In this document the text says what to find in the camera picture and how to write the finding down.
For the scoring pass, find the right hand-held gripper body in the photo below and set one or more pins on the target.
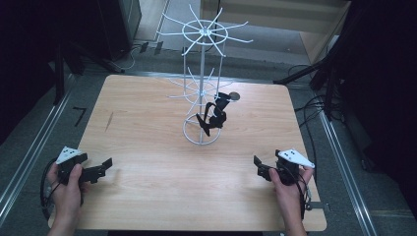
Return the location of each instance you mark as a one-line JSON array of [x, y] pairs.
[[290, 167]]

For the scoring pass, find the person's left hand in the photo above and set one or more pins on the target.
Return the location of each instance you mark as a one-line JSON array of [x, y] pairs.
[[67, 193]]

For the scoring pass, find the light wooden shelf unit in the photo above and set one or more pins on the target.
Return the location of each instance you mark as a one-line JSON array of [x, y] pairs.
[[288, 19]]

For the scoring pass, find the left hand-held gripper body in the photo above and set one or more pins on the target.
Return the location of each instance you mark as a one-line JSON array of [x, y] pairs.
[[67, 164]]

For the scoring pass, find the metal table clamp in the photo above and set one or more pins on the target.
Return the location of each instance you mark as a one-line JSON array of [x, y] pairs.
[[318, 206]]

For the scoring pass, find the black bow tie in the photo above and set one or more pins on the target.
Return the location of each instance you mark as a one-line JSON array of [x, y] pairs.
[[223, 101], [213, 123]]

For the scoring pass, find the person's right hand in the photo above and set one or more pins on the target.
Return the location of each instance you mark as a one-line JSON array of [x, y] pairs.
[[288, 196]]

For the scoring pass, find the metal floor rail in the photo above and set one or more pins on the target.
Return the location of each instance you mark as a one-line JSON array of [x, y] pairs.
[[347, 177], [29, 157]]

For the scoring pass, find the black metal stand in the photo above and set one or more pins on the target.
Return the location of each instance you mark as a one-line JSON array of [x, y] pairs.
[[64, 65], [323, 75]]

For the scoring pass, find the dark cabinet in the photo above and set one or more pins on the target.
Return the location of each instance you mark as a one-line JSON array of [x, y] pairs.
[[114, 26]]

